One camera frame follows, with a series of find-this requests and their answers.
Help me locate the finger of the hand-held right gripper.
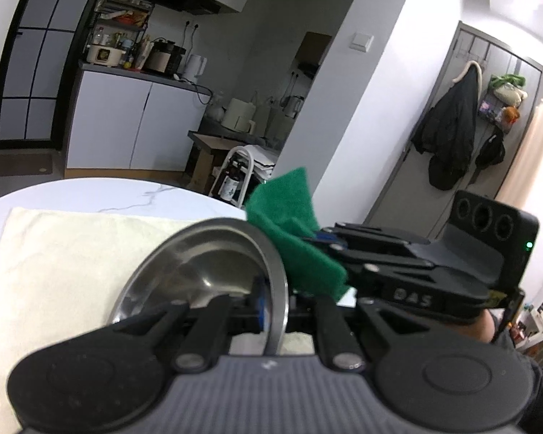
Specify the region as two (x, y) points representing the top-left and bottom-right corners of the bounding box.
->
(314, 221), (435, 255)
(328, 242), (441, 291)

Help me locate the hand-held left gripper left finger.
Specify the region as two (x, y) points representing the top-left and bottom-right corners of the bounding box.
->
(112, 277), (269, 374)

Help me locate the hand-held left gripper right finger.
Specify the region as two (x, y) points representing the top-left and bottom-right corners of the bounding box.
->
(289, 296), (418, 371)

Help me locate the stainless steel bowl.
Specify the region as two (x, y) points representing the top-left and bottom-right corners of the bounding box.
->
(112, 218), (291, 356)

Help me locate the green scouring pad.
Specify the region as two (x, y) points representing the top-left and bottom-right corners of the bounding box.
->
(245, 167), (349, 302)

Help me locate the person's right hand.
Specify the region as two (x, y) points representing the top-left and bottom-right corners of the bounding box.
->
(460, 310), (498, 343)

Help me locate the grey door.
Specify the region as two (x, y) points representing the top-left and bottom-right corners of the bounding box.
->
(363, 20), (543, 243)

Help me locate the beige curtain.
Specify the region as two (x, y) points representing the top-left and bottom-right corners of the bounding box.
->
(498, 78), (543, 291)

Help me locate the black bag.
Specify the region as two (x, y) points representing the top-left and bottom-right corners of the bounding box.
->
(474, 127), (506, 171)

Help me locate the black jacket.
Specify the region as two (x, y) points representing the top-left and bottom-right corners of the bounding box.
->
(410, 70), (481, 191)

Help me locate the dark glass bottle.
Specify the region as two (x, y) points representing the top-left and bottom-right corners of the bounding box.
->
(218, 160), (245, 202)

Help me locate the white trolley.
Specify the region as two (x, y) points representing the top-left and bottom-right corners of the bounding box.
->
(210, 145), (279, 209)

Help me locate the cream cloth bag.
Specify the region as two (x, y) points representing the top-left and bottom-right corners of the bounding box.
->
(493, 86), (528, 109)

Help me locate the open cardboard box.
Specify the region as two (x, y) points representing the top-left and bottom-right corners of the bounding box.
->
(188, 133), (243, 191)

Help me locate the cream curved hanger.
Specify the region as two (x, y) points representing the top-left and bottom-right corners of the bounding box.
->
(452, 60), (485, 97)

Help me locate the brown cardboard box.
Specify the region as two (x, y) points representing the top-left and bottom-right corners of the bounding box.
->
(294, 31), (334, 67)

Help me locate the cream towel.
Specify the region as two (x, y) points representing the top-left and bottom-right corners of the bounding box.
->
(0, 208), (316, 434)

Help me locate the white base cabinet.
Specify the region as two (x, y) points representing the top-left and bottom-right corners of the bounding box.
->
(63, 61), (210, 180)

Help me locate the white electric kettle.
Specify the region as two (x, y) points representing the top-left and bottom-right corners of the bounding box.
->
(181, 54), (208, 83)

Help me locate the black coffee machine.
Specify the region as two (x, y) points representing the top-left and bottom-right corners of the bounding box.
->
(144, 39), (187, 76)

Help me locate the brown doormat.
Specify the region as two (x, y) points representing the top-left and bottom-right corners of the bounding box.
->
(0, 151), (58, 177)

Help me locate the white rice cooker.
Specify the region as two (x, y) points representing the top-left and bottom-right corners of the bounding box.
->
(86, 44), (123, 67)

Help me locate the metal kitchen shelf rack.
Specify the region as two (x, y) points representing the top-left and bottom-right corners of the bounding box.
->
(88, 0), (155, 71)

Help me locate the black framed glass door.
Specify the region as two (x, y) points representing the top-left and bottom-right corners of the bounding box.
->
(0, 0), (118, 150)

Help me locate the white light switch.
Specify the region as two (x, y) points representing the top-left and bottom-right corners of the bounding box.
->
(349, 31), (373, 52)

